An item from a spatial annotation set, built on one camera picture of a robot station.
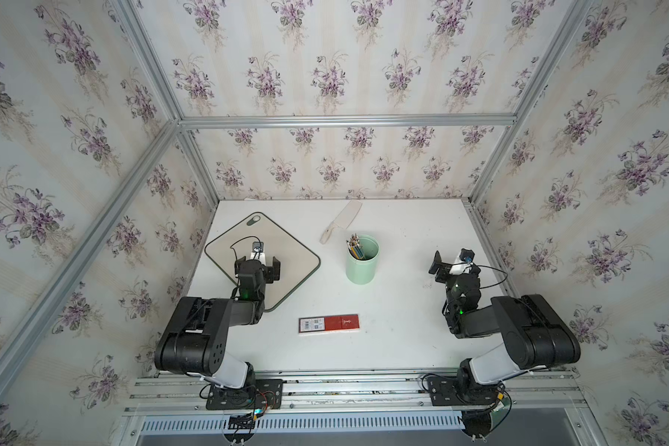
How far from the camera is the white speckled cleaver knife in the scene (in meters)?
1.09

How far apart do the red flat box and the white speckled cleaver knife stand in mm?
299

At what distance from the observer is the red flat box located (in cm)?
85
